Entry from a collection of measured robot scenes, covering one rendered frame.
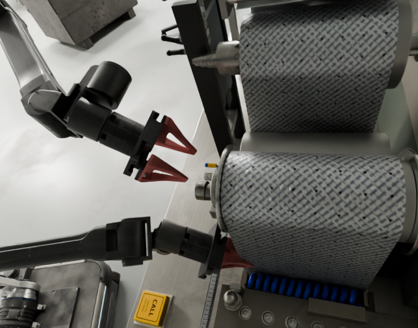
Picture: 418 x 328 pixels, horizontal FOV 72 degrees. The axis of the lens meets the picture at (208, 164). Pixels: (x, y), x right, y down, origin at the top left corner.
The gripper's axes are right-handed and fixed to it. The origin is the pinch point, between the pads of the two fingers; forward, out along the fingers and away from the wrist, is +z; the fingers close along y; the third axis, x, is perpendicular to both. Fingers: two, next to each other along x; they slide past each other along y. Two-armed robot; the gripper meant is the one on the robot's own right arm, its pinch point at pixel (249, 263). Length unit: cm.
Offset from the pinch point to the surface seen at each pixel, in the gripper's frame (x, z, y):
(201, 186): 6.7, -14.8, -9.2
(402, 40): 38.3, 3.8, -25.5
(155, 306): -24.2, -13.5, 9.6
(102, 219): -157, -58, -50
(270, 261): 5.2, 2.2, 0.2
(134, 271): -136, -22, -19
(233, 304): -1.8, -1.4, 8.1
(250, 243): 10.6, -4.3, 0.3
